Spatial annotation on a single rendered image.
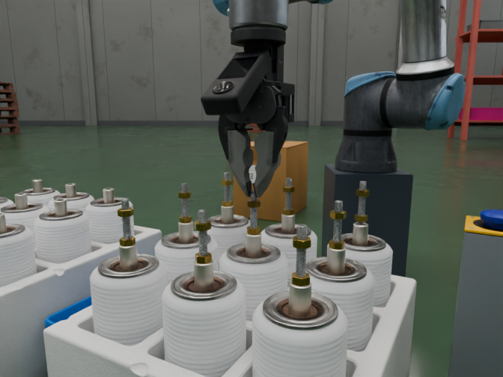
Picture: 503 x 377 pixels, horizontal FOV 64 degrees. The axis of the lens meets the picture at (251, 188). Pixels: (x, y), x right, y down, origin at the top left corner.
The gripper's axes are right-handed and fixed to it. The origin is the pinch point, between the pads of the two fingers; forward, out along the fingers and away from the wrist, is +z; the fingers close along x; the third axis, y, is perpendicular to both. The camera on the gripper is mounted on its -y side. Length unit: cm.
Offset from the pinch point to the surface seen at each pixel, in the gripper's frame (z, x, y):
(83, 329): 16.6, 16.5, -14.6
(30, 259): 14.2, 38.0, -4.7
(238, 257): 9.2, 1.1, -2.0
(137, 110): -6, 667, 808
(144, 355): 16.6, 6.1, -16.1
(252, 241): 7.3, -0.3, -0.3
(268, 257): 9.2, -2.7, -0.4
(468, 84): -43, -69, 599
